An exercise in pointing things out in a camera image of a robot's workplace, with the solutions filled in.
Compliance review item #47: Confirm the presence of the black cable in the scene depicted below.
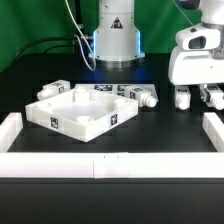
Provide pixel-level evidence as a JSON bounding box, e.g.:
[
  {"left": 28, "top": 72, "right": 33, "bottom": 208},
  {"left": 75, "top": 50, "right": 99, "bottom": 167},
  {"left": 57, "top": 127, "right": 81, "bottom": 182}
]
[{"left": 12, "top": 36, "right": 78, "bottom": 62}]

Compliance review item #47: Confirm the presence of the white U-shaped fence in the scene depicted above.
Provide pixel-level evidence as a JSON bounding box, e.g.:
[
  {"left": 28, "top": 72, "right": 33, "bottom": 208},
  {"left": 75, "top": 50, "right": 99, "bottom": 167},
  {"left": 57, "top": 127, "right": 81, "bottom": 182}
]
[{"left": 0, "top": 113, "right": 224, "bottom": 179}]

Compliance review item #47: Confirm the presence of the white square table top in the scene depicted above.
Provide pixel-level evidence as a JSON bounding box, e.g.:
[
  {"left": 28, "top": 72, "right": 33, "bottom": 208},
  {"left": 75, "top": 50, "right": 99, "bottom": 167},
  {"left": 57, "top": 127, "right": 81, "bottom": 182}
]
[{"left": 25, "top": 87, "right": 138, "bottom": 142}]

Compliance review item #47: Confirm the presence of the white cable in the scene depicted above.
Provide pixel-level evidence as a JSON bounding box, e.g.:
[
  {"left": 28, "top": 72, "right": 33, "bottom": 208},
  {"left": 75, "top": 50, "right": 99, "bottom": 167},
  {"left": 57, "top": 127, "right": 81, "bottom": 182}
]
[{"left": 64, "top": 0, "right": 98, "bottom": 72}]

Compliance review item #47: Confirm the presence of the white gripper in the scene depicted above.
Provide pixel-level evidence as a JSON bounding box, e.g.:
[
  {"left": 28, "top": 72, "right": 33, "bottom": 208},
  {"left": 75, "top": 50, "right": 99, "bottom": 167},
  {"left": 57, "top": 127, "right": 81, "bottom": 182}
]
[{"left": 168, "top": 23, "right": 224, "bottom": 102}]

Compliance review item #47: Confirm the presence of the green backdrop curtain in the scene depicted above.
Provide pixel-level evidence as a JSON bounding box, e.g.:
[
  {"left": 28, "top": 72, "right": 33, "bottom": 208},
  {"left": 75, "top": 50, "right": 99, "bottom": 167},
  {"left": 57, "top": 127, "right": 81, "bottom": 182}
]
[{"left": 0, "top": 0, "right": 201, "bottom": 71}]

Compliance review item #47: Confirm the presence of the white marker sheet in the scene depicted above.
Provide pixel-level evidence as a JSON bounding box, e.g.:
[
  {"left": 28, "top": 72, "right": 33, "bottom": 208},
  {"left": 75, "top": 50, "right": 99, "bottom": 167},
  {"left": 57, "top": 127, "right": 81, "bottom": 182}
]
[{"left": 75, "top": 84, "right": 157, "bottom": 97}]

